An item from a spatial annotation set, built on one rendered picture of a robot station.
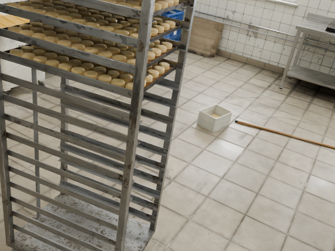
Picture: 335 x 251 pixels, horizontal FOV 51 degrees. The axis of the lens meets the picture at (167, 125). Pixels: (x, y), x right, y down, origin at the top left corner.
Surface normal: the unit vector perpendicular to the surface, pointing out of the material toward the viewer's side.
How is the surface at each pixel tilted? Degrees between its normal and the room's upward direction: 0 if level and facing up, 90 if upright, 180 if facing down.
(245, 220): 0
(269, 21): 90
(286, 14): 90
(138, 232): 0
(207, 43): 67
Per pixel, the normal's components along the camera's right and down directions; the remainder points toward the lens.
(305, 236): 0.14, -0.87
